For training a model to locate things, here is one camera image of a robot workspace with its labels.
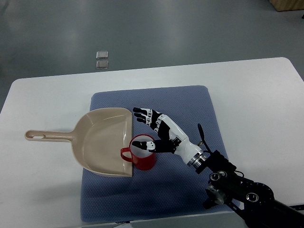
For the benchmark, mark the red cup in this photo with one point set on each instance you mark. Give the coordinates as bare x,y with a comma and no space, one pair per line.
140,158

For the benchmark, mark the blue fabric mat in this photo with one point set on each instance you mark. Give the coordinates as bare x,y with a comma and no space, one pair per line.
170,188

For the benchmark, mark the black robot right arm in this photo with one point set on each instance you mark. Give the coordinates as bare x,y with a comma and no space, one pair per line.
254,202

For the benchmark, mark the beige plastic dustpan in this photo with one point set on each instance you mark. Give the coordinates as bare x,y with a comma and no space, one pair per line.
97,140

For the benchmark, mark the wooden box corner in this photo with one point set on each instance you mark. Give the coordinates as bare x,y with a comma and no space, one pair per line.
287,5

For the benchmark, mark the upper grey floor plate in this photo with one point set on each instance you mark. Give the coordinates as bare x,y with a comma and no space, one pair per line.
102,54

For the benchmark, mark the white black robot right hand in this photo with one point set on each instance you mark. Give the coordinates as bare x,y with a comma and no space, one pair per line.
171,137

